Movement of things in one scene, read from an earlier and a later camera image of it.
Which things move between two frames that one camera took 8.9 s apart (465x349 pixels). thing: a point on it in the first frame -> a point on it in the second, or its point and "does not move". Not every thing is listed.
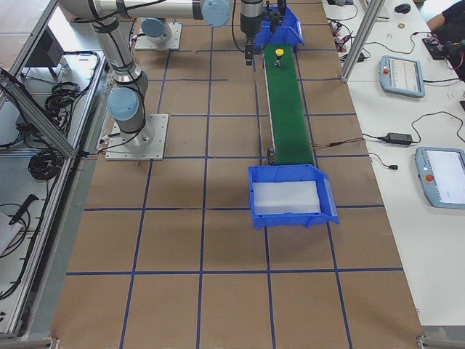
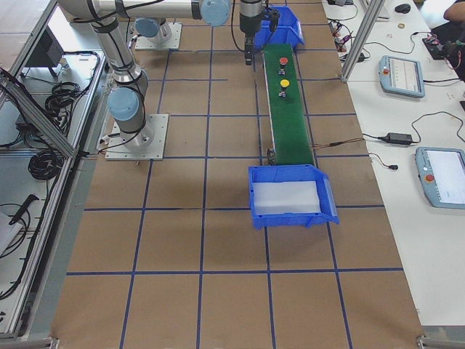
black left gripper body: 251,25 does not move
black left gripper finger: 275,21 does not move
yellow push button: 278,52 -> 284,83
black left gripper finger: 249,50 does not move
